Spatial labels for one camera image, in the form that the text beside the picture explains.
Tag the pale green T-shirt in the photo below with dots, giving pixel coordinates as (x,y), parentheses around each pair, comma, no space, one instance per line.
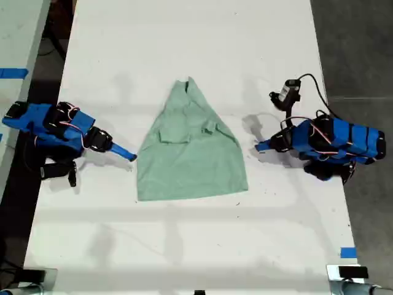
(190,159)

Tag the small black box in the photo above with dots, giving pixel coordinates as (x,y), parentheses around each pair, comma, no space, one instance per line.
(33,275)
(353,272)

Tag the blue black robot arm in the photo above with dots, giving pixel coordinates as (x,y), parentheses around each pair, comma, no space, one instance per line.
(40,123)
(353,138)

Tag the black camera box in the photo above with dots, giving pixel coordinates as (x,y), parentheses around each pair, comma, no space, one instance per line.
(53,171)
(287,92)

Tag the long blue tape strip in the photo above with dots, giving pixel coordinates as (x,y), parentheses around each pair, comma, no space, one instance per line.
(13,73)

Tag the grey pipe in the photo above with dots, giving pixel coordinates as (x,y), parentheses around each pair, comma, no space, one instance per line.
(356,289)
(21,290)

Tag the short blue tape strip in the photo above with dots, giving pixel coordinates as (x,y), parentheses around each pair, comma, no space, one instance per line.
(348,252)

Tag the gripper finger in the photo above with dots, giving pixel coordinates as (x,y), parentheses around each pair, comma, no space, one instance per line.
(122,149)
(264,144)
(122,154)
(264,149)

